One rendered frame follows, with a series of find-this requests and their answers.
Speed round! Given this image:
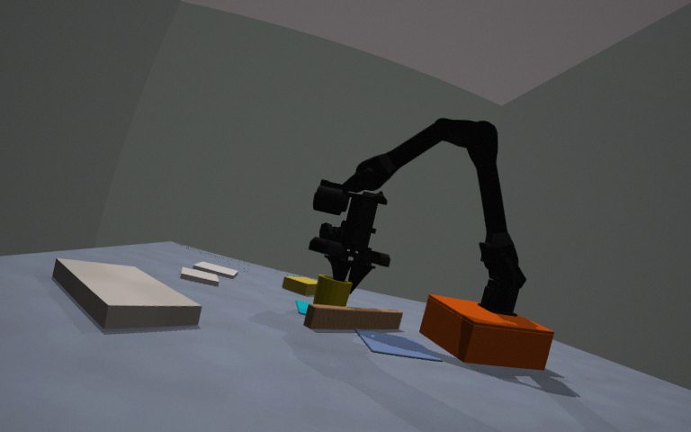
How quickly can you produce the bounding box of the brown wooden bar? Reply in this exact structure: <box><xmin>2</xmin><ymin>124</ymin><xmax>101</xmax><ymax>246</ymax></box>
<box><xmin>304</xmin><ymin>304</ymin><xmax>403</xmax><ymax>330</ymax></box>

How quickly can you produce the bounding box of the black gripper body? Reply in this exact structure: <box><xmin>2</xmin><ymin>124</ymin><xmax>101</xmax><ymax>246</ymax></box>
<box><xmin>309</xmin><ymin>217</ymin><xmax>390</xmax><ymax>267</ymax></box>

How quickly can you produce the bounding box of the olive-yellow cup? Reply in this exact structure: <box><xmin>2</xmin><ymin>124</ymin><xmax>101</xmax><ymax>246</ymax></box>
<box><xmin>313</xmin><ymin>274</ymin><xmax>353</xmax><ymax>307</ymax></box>

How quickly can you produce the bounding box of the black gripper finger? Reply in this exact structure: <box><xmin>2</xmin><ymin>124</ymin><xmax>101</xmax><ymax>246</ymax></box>
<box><xmin>348</xmin><ymin>260</ymin><xmax>376</xmax><ymax>294</ymax></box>
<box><xmin>324</xmin><ymin>255</ymin><xmax>353</xmax><ymax>282</ymax></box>

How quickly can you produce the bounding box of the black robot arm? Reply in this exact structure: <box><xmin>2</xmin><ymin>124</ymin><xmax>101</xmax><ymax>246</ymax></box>
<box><xmin>313</xmin><ymin>118</ymin><xmax>526</xmax><ymax>317</ymax></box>

